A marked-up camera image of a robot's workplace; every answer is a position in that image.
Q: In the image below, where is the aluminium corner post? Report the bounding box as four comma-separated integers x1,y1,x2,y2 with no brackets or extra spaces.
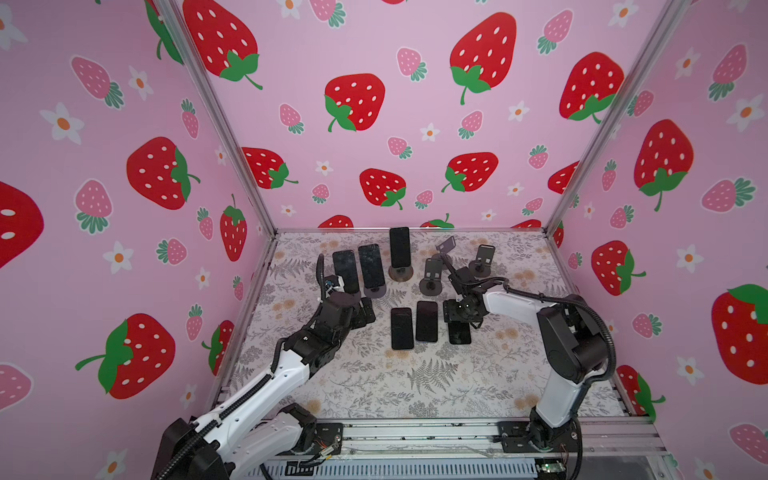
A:
145,1,277,240
543,0,690,240

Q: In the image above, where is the large black phone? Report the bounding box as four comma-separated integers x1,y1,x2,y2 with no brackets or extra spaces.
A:
332,250,360,294

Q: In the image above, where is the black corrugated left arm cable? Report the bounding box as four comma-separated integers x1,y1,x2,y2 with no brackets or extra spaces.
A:
152,253,343,480

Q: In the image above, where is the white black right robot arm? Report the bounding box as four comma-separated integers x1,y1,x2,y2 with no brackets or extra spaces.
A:
440,254,616,452

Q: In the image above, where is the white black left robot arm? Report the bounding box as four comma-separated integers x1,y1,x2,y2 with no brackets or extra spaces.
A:
152,291,375,479

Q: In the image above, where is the aluminium left corner post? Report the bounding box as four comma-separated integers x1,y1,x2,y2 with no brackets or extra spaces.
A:
145,1,277,240

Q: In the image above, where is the blue-edged black phone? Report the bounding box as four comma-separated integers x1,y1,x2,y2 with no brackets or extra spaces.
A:
415,301,438,343

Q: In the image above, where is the white slotted cable duct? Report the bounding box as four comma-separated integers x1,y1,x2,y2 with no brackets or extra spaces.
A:
266,459,539,479

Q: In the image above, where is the tall black phone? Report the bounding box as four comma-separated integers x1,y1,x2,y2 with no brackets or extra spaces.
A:
389,227,412,269

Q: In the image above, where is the aluminium right corner post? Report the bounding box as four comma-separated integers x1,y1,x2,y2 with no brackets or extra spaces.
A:
543,0,690,240

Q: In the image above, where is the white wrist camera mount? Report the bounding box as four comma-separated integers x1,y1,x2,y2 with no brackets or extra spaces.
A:
323,275,344,293

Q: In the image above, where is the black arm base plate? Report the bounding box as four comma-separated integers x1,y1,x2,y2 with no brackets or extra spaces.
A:
497,421,580,454

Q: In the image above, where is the dark grey round stand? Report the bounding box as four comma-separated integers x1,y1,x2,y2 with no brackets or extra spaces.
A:
468,244,495,278

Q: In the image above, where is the grey folding stand rear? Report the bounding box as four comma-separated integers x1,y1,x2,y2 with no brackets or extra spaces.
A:
432,236,456,270

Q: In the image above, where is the pink-edged black phone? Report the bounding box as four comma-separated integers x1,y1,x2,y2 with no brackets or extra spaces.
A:
390,307,415,351

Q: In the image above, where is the aluminium front rail frame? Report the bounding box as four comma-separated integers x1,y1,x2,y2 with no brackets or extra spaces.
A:
317,417,667,460

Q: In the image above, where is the silver-edged black phone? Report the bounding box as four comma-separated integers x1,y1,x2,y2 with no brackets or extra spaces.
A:
447,322,472,345

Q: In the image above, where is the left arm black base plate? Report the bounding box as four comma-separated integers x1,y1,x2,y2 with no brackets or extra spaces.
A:
281,422,344,457

